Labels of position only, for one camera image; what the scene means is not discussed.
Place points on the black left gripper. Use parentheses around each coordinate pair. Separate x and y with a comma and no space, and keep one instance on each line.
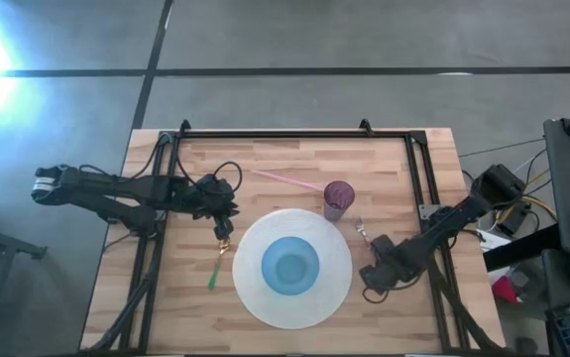
(215,196)

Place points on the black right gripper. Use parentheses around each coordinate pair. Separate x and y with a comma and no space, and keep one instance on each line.
(396,268)

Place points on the purple faceted plastic cup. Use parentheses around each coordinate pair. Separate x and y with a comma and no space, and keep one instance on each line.
(339,196)

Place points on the light blue bowl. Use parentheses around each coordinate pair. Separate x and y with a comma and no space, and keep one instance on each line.
(290,266)

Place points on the pink drinking straw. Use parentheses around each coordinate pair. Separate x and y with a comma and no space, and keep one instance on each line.
(284,179)

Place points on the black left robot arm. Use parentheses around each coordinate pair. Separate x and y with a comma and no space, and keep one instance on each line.
(116,191)

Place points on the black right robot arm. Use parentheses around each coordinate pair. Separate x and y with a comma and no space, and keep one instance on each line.
(453,213)

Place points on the white woven round placemat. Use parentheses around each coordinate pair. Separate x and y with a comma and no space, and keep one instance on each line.
(334,297)

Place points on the white paper sheet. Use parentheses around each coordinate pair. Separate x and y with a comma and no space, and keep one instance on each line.
(492,240)

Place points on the red object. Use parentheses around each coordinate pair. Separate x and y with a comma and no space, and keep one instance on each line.
(505,290)

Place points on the black power box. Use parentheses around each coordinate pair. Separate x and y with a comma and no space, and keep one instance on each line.
(512,220)

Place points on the black metal bar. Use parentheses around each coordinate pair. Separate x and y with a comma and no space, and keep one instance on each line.
(522,248)

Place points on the black caster wheel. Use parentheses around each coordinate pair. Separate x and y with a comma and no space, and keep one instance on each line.
(526,345)

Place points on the silver metal bracket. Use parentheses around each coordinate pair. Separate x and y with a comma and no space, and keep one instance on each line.
(428,211)

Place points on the black metal table frame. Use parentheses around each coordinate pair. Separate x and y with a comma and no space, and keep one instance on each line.
(289,134)

